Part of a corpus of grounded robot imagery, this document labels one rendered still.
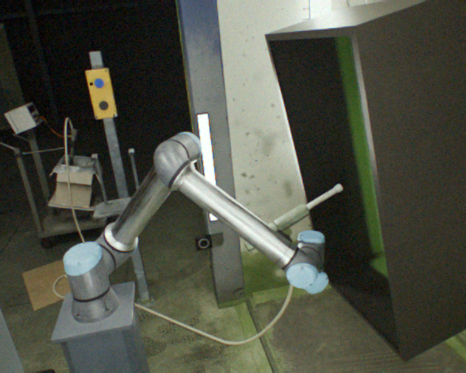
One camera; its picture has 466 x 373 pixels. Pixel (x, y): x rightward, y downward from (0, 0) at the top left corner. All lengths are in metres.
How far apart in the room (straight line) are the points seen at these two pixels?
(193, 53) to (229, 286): 1.42
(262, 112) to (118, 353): 1.39
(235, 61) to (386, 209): 1.21
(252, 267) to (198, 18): 1.49
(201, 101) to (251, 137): 0.35
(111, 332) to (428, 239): 1.20
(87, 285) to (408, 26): 1.38
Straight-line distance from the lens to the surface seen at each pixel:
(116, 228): 1.66
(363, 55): 1.10
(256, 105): 2.18
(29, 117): 3.83
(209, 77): 2.11
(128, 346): 1.73
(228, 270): 2.50
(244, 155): 2.22
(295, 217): 1.67
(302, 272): 1.24
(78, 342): 1.71
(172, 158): 1.25
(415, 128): 1.24
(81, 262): 1.59
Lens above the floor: 1.63
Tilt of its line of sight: 21 degrees down
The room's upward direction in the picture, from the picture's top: 6 degrees counter-clockwise
